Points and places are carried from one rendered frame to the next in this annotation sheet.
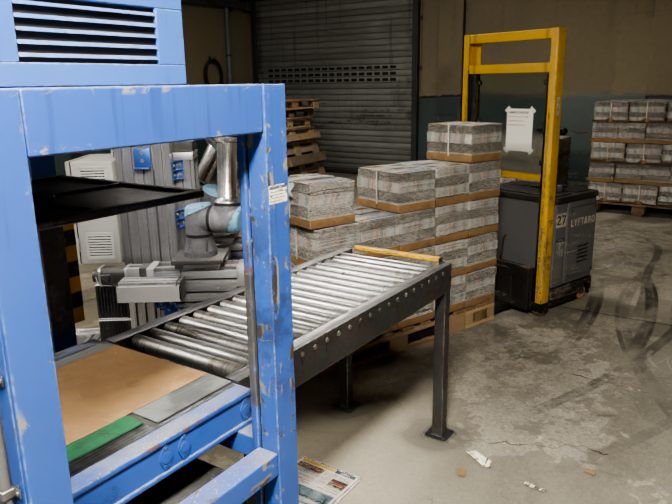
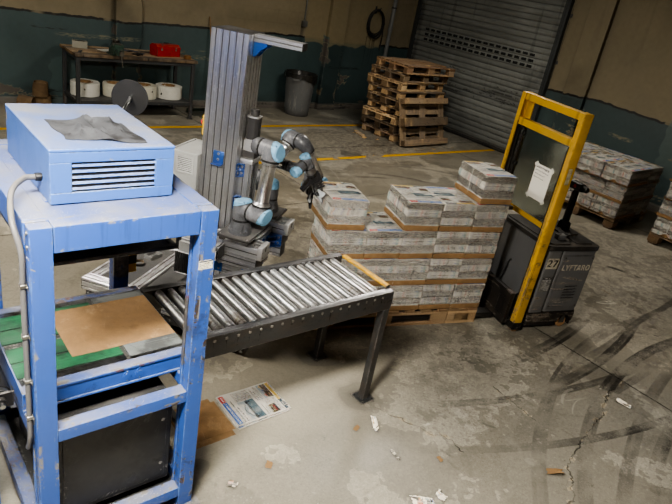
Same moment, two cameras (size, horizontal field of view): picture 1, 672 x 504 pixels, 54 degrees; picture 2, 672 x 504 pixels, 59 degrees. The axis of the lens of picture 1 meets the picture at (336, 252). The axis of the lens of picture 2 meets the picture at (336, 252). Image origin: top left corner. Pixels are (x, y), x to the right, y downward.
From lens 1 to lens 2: 1.31 m
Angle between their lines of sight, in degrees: 16
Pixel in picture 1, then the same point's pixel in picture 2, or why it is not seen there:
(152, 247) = not seen: hidden behind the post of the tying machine
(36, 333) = (47, 323)
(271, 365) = (189, 347)
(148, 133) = (121, 240)
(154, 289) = not seen: hidden behind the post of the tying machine
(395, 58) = (536, 47)
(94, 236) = not seen: hidden behind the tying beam
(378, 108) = (508, 89)
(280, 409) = (191, 370)
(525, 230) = (524, 261)
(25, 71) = (74, 196)
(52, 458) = (48, 373)
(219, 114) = (168, 228)
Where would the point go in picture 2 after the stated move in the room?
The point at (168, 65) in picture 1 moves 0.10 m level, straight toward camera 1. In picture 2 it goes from (160, 186) to (151, 194)
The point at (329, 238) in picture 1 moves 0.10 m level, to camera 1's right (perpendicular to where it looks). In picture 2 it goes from (340, 238) to (353, 242)
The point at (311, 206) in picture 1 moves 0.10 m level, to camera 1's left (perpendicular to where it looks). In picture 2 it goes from (330, 214) to (317, 210)
